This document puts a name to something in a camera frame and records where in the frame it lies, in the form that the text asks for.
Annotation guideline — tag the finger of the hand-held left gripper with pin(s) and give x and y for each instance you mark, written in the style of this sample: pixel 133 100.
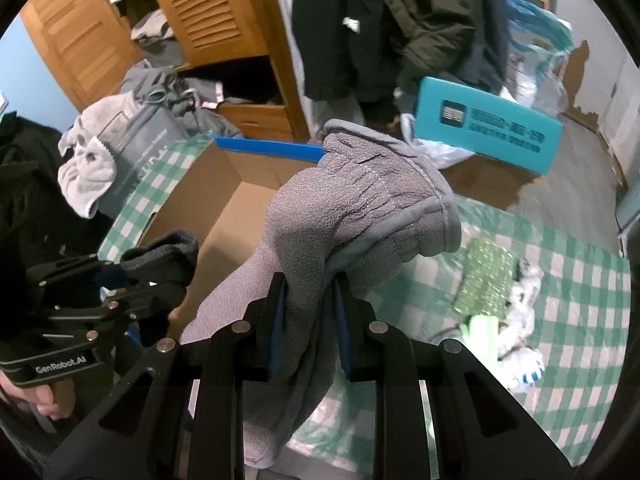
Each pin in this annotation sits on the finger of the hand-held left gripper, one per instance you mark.
pixel 115 316
pixel 75 271

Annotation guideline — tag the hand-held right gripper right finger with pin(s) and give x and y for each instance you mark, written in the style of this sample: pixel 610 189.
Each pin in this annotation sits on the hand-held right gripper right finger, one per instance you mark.
pixel 345 332

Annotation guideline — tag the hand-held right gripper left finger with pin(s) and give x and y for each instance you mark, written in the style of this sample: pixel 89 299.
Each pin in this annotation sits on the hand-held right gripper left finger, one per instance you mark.
pixel 275 332

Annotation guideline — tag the dark grey glove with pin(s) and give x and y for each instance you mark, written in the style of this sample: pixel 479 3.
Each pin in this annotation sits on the dark grey glove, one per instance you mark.
pixel 165 255

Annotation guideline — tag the grey fleece glove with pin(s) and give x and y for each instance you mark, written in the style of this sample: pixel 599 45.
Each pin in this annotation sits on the grey fleece glove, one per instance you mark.
pixel 325 210

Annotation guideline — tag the light green cloth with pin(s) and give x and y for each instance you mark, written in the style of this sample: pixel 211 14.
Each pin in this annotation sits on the light green cloth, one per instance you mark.
pixel 480 335

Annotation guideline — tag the green knitted cloth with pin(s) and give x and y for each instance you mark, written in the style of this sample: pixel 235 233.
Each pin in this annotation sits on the green knitted cloth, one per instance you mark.
pixel 485 275

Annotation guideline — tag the white sock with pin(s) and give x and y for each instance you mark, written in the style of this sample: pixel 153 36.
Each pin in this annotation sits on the white sock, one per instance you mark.
pixel 522 310

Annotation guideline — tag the person's left hand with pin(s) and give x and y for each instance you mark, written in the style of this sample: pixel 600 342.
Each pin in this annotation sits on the person's left hand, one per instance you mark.
pixel 42 400

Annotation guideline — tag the black garment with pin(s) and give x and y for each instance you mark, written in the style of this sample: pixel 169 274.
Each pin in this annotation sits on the black garment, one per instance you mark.
pixel 40 200

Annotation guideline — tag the pale grey towel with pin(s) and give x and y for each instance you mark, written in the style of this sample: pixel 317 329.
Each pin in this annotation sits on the pale grey towel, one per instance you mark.
pixel 85 170

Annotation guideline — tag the pile of grey clothes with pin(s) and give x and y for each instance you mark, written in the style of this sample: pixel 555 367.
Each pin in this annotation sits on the pile of grey clothes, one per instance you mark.
pixel 165 90

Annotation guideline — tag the green checked tablecloth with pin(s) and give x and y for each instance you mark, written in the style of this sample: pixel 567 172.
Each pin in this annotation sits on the green checked tablecloth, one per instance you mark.
pixel 575 310

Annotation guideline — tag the teal box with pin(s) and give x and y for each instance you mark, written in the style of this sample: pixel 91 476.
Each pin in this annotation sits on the teal box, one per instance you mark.
pixel 490 125

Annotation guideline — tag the wooden wardrobe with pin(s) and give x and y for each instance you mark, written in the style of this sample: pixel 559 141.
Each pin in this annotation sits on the wooden wardrobe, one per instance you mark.
pixel 210 10

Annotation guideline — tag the black hanging jacket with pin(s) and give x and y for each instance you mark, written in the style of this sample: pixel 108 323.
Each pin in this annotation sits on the black hanging jacket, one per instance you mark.
pixel 330 25

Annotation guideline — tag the olive hanging jacket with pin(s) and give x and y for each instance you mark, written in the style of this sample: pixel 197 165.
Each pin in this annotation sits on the olive hanging jacket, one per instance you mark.
pixel 440 15

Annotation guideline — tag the white board panels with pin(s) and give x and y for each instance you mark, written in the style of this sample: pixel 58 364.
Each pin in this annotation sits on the white board panels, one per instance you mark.
pixel 622 110

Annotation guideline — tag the blue and white plastic bag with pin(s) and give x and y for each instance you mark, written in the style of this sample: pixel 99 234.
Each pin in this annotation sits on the blue and white plastic bag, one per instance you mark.
pixel 537 30

